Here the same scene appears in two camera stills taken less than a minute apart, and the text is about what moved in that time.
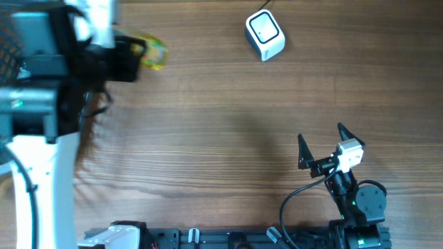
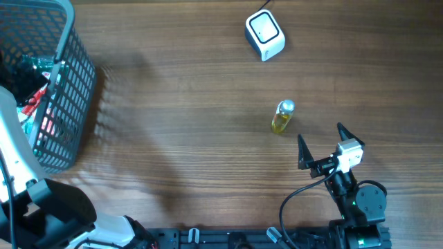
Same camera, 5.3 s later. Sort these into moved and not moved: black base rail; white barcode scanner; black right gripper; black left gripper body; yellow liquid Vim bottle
Moved: yellow liquid Vim bottle; black left gripper body
Not moved: black right gripper; black base rail; white barcode scanner
